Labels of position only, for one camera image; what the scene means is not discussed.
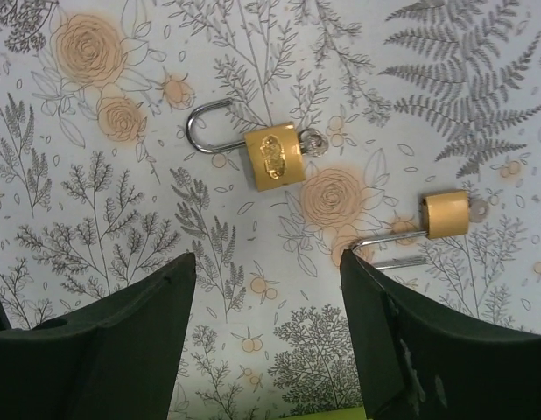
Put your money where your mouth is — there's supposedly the floral patterned table mat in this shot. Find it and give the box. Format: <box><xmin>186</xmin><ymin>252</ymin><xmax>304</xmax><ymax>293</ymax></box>
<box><xmin>0</xmin><ymin>1</ymin><xmax>541</xmax><ymax>419</ymax></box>

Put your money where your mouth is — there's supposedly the small brass padlock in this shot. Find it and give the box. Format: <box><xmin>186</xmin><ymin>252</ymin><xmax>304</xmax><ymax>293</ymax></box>
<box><xmin>185</xmin><ymin>98</ymin><xmax>329</xmax><ymax>192</ymax></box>
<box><xmin>339</xmin><ymin>189</ymin><xmax>472</xmax><ymax>270</ymax></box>

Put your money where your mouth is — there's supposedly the green plastic basket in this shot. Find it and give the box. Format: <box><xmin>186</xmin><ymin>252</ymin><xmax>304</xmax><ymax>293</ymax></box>
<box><xmin>286</xmin><ymin>407</ymin><xmax>367</xmax><ymax>420</ymax></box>

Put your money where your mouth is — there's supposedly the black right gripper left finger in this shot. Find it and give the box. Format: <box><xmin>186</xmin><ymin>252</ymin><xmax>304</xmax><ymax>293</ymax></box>
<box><xmin>0</xmin><ymin>253</ymin><xmax>196</xmax><ymax>419</ymax></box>

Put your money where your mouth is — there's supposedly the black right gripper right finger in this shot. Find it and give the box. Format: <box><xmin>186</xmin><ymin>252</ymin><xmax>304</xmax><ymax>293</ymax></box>
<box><xmin>340</xmin><ymin>250</ymin><xmax>541</xmax><ymax>419</ymax></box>

